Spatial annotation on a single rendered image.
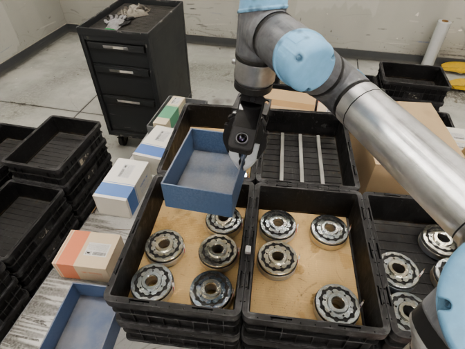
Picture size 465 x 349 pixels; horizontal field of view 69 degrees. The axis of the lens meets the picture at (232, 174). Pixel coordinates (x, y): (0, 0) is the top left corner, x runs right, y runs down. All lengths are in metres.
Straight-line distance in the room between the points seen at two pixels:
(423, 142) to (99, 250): 0.89
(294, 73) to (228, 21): 3.68
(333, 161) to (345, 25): 2.89
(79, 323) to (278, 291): 0.54
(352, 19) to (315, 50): 3.54
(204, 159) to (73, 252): 0.50
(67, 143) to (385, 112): 1.75
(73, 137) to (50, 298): 1.12
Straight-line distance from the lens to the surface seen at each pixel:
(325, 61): 0.49
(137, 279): 0.90
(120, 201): 1.18
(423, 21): 4.12
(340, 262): 0.97
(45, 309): 1.13
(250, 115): 0.62
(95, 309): 1.07
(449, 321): 0.29
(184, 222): 1.01
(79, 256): 1.09
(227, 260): 0.90
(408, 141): 0.49
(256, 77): 0.60
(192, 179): 0.79
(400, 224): 1.12
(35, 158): 2.01
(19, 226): 1.85
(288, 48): 0.48
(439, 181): 0.46
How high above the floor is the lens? 1.61
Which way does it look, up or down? 43 degrees down
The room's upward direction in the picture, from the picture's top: straight up
